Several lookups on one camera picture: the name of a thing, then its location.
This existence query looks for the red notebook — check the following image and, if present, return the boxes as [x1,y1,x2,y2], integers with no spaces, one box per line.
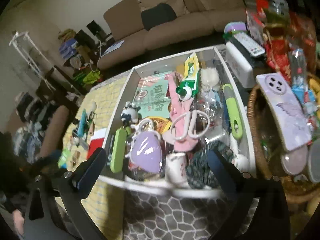
[87,128,107,159]

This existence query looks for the purple power strip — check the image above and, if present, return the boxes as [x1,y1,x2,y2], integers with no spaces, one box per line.
[255,73,311,152]

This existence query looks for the green snack box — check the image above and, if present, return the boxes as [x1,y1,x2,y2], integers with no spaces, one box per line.
[133,72,171,119]

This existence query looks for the white fluffy ball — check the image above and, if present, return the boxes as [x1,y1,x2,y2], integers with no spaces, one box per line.
[200,68,220,87]

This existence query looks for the green plastic bag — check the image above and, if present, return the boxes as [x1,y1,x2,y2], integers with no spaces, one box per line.
[57,148,70,168]

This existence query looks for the green handled tool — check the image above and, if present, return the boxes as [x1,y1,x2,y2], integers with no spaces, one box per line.
[222,83,243,140]

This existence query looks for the green glasses case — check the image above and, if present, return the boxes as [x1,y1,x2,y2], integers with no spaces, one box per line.
[110,127,127,173]

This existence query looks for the yellow checkered tablecloth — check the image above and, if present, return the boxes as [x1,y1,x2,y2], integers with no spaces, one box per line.
[52,83,124,239]

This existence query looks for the white remote control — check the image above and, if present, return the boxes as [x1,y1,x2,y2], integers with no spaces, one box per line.
[234,32,265,57]

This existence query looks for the brown sofa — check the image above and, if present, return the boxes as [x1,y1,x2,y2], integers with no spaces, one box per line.
[98,0,246,70]

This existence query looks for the teal tube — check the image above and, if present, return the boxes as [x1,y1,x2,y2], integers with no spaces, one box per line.
[77,109,87,138]

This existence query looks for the purple round lid container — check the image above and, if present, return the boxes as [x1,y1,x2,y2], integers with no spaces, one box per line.
[223,21,247,39]

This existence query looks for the white rectangular case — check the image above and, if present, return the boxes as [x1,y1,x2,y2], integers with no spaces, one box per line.
[226,41,255,89]

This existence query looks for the wicker basket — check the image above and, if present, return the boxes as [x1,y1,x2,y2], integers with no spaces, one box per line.
[247,84,319,204]

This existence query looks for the green toothpaste tube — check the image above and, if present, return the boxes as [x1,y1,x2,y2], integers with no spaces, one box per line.
[176,52,200,101]

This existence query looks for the white cup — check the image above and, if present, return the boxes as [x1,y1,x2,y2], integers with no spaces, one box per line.
[165,152,187,186]

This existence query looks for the pink cloth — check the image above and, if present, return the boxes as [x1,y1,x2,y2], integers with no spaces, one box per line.
[162,72,199,152]

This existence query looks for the white handled scissors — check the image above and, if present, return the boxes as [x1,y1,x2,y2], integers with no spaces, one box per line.
[170,109,210,141]

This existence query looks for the purple pouch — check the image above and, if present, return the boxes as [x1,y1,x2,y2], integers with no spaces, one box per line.
[129,131,163,173]

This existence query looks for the cow figurine toy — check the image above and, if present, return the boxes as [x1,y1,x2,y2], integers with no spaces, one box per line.
[120,101,140,127]

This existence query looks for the black cushion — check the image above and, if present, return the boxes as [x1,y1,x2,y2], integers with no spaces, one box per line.
[141,3,177,31]

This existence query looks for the white storage box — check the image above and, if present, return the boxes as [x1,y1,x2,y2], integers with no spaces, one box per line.
[98,44,257,198]

